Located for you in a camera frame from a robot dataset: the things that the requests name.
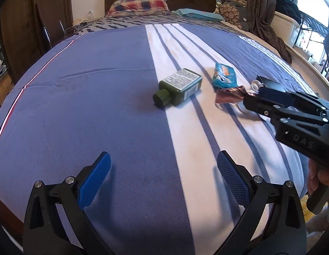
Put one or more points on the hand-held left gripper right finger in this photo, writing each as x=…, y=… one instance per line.
x=233, y=180

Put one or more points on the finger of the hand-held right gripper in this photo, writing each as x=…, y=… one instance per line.
x=260, y=105
x=278, y=95

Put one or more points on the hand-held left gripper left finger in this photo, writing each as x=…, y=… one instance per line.
x=94, y=180

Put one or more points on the black box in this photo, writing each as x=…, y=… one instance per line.
x=270, y=82

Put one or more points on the brown wrapper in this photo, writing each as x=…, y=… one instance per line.
x=229, y=95

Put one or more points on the blue snack packet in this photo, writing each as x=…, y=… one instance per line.
x=224, y=75

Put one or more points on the dark green square bottle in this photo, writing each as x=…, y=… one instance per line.
x=180, y=85

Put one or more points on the person's right hand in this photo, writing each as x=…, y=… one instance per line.
x=326, y=176

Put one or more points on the white storage box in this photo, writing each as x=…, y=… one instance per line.
x=289, y=29

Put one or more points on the blue striped blanket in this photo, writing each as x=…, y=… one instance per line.
x=87, y=111

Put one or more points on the black folding rack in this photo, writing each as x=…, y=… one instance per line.
x=313, y=22

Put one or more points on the black jacket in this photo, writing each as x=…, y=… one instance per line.
x=286, y=5

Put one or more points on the brown curtain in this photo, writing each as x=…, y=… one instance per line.
x=262, y=5

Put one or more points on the brown patterned cushion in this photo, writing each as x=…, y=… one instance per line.
x=231, y=10

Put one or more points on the teal pillow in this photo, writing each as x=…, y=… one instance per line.
x=201, y=14

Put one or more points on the grey zigzag bed sheet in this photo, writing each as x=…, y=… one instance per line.
x=127, y=22

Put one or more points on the plaid pillow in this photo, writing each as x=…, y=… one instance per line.
x=138, y=5

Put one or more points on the dark chair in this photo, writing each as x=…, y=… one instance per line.
x=43, y=26

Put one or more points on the dark wooden wardrobe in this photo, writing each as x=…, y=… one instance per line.
x=18, y=18

